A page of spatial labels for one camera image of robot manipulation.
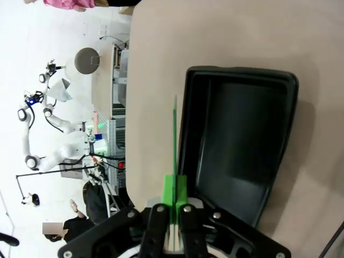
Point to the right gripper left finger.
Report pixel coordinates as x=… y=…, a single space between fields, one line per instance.
x=156 y=220

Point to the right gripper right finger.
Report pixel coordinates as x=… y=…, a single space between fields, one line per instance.
x=190 y=223

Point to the green circuit board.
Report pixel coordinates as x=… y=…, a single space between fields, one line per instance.
x=175 y=139

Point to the black ESD tray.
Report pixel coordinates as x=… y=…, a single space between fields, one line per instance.
x=242 y=134

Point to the black hanging jacket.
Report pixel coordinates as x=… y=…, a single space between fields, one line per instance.
x=94 y=201

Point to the person in black shirt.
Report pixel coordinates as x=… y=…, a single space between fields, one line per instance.
x=76 y=227

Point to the small black white device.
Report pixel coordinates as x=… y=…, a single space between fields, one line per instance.
x=35 y=199

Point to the white cabinet wooden top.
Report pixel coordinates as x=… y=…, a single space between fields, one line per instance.
x=102 y=88

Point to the white crumpled sheet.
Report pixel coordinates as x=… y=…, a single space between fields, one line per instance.
x=60 y=90

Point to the white air purifier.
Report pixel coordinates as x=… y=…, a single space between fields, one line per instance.
x=86 y=60

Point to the person in pink top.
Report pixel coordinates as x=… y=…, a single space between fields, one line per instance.
x=67 y=3

